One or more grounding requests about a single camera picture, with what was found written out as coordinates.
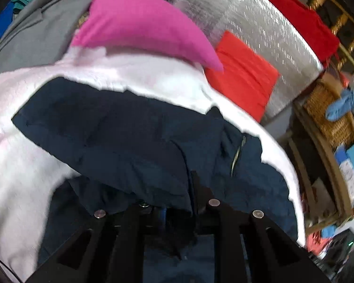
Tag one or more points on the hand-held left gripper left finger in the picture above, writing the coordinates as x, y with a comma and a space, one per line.
162, 218

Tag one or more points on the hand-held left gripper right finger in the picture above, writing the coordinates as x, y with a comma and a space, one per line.
203, 200

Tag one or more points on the navy blue garment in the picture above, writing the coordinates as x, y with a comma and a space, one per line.
121, 129

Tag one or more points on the wooden shelf unit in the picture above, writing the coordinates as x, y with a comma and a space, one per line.
327, 165

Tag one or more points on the orange-red pillow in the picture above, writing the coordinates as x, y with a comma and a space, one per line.
239, 73

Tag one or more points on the wicker basket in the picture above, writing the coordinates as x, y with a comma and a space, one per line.
318, 106

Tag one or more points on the pale pink blanket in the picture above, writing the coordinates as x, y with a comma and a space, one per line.
17, 168

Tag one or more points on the light blue cloth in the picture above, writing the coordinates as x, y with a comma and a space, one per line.
342, 106

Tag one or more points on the silver foil mat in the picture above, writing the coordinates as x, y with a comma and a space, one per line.
253, 20

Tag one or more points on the magenta pillow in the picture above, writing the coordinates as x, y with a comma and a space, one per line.
141, 20

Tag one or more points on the red cloth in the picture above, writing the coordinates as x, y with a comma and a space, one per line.
301, 14

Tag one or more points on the grey garment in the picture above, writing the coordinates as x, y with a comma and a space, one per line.
38, 35

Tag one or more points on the bright blue garment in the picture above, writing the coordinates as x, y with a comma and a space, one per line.
3, 20

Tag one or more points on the gold metal bed frame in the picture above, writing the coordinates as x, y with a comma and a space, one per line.
342, 20

